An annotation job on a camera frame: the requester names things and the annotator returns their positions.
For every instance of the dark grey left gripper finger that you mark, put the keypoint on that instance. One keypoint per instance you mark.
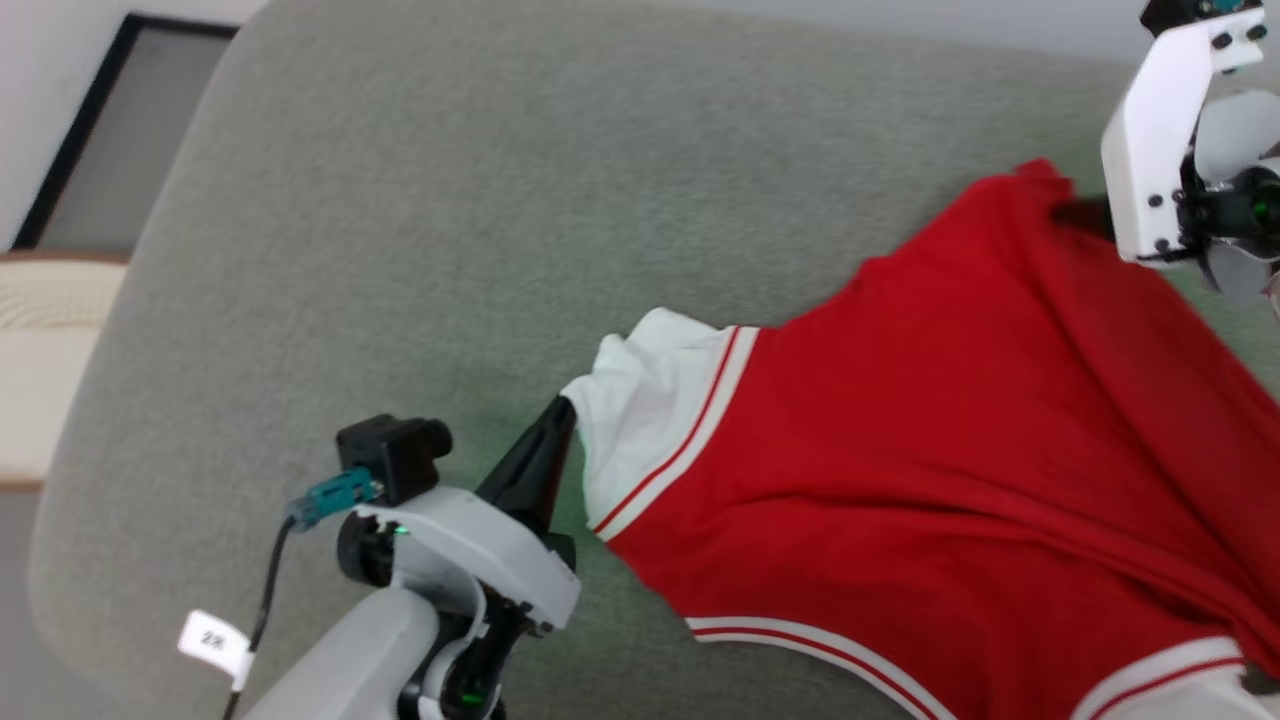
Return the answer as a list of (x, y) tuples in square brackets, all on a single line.
[(530, 470)]

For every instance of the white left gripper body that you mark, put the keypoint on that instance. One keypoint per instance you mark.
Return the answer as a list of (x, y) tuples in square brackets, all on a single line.
[(480, 550)]

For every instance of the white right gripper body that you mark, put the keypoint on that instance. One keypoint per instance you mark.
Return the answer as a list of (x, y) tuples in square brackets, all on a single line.
[(1150, 150)]

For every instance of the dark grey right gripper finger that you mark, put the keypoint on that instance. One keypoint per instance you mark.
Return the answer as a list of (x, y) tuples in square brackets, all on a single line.
[(1088, 216)]

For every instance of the red white sports jersey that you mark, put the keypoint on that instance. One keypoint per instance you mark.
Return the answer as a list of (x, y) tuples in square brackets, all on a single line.
[(950, 450)]

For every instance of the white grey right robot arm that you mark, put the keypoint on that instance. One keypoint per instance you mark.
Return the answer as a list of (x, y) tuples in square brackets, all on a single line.
[(1240, 130)]

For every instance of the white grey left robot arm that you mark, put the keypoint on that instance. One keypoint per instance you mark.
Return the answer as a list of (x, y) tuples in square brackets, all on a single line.
[(340, 660)]

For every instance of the grey-green fabric sofa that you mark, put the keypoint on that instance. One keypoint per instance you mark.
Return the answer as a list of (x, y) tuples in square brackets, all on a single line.
[(400, 250)]

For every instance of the cream perforated panel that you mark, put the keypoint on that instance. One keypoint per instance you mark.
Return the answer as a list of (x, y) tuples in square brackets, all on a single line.
[(45, 380)]

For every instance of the black framed grey panel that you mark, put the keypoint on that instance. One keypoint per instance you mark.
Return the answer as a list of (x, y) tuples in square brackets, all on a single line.
[(130, 150)]

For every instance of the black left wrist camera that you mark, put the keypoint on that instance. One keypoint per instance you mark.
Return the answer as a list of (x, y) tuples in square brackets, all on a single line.
[(395, 455)]

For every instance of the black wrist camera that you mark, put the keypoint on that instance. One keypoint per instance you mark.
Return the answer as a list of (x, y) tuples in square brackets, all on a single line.
[(395, 455), (1185, 12)]

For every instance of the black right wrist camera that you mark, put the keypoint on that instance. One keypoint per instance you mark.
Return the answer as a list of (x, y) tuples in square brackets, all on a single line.
[(1185, 12)]

